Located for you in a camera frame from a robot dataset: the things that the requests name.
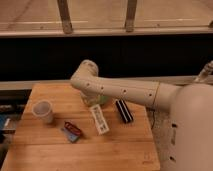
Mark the right metal frame post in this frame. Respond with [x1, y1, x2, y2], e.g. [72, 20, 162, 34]
[124, 0, 137, 32]

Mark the white bottle with label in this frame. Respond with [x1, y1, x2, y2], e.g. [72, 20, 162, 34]
[89, 104, 109, 135]

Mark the translucent plastic cup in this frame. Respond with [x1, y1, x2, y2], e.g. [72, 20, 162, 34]
[32, 100, 54, 124]

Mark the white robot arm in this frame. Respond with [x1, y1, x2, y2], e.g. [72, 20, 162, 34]
[70, 60, 213, 171]

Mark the left metal frame post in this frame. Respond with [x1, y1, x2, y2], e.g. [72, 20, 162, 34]
[57, 0, 73, 34]

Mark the white object at right edge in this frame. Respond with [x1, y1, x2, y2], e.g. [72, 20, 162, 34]
[194, 60, 213, 83]

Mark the green bowl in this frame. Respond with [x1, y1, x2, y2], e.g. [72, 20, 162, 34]
[99, 95, 109, 105]

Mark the red and blue small packet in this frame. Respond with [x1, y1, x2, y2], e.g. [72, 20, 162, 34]
[61, 121, 83, 143]

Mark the metal frame post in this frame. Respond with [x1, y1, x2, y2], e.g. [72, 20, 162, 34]
[124, 0, 137, 32]
[57, 0, 73, 34]

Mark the black striped rectangular box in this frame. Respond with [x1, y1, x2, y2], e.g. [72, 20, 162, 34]
[115, 100, 134, 124]

